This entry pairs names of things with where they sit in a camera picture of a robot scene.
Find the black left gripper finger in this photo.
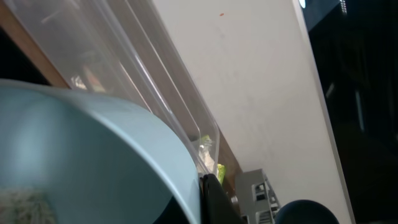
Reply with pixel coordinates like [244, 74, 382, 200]
[201, 174, 244, 224]

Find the yellow foil wrapper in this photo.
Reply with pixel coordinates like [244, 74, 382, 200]
[199, 135, 226, 184]

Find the light blue rice bowl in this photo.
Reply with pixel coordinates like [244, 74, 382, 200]
[1, 80, 201, 223]

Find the grey dishwasher rack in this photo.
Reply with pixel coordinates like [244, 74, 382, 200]
[234, 169, 281, 224]

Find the clear plastic bin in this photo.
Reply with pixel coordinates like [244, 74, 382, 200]
[1, 0, 220, 174]

